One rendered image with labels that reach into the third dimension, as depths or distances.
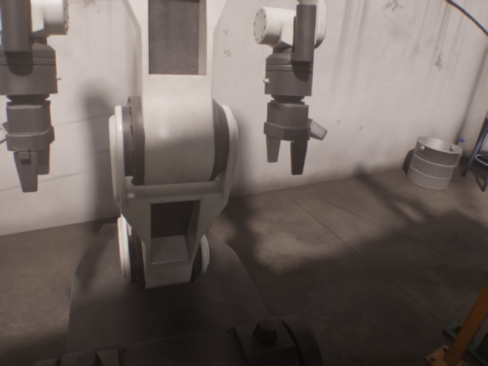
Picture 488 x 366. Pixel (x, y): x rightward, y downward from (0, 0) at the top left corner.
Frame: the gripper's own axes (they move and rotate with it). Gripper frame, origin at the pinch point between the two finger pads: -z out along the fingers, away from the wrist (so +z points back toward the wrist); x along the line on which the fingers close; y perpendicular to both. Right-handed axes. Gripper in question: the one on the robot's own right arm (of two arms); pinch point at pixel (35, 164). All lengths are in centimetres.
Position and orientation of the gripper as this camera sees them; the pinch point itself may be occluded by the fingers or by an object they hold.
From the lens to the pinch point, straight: 62.8
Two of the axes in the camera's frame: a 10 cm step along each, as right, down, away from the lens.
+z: 0.3, -9.6, -2.7
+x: 3.4, 2.6, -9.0
